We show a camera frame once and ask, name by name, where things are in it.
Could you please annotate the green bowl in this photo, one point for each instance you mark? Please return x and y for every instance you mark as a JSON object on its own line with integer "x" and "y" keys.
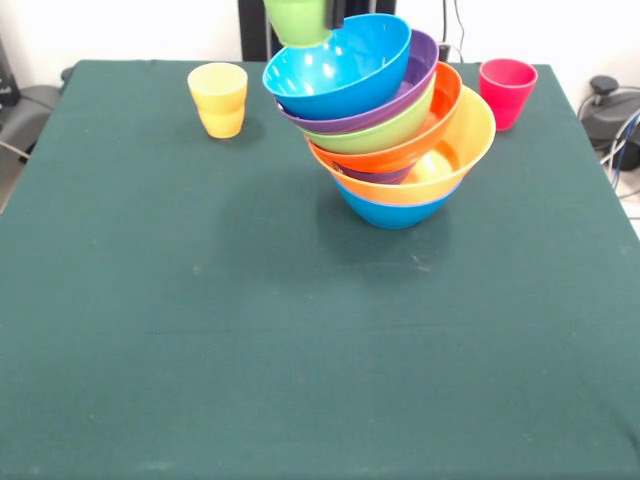
{"x": 380, "y": 137}

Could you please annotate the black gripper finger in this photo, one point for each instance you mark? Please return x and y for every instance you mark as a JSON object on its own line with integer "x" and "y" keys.
{"x": 334, "y": 14}

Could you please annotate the purple bowl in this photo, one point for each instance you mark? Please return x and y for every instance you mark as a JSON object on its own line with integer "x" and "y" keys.
{"x": 422, "y": 65}

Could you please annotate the large yellow-orange bowl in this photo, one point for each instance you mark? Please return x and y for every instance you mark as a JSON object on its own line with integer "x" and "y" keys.
{"x": 475, "y": 135}

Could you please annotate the red cup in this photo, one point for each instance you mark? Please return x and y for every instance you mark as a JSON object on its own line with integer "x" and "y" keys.
{"x": 505, "y": 90}

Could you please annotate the grey office chair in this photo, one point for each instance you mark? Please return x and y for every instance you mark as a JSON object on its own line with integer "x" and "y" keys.
{"x": 30, "y": 110}

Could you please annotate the small dark blue bowl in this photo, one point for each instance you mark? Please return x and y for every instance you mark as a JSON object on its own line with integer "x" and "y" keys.
{"x": 380, "y": 176}

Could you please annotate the light blue bowl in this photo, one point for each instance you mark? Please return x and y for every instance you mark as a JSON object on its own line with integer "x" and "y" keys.
{"x": 400, "y": 215}
{"x": 350, "y": 75}

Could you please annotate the yellow cup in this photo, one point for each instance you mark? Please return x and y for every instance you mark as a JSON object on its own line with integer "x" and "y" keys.
{"x": 217, "y": 115}

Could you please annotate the green cup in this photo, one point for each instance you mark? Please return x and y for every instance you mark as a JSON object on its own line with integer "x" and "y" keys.
{"x": 300, "y": 22}

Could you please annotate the orange-red shallow bowl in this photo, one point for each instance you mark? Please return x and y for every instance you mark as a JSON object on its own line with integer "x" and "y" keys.
{"x": 400, "y": 157}

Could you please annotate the dark green tablecloth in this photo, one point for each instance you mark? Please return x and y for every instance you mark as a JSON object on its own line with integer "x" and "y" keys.
{"x": 300, "y": 375}

